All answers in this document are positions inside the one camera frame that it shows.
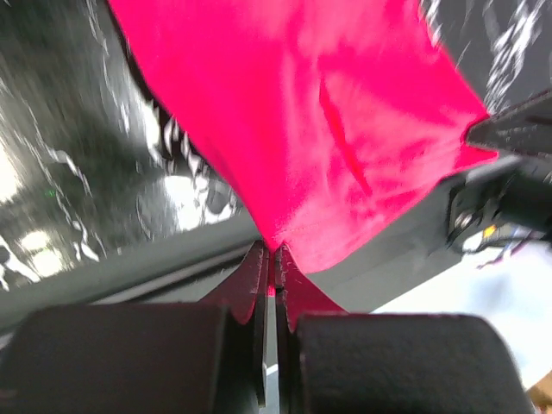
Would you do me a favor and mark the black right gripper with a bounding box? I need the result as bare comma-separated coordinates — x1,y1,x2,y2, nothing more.
447,90,551,250

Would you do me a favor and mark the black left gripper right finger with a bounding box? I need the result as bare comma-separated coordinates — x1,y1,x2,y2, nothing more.
274,247,533,413

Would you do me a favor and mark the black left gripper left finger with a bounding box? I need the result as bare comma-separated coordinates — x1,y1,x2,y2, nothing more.
1,242,268,413

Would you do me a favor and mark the magenta red t shirt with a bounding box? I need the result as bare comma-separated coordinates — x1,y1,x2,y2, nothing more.
110,1,497,273

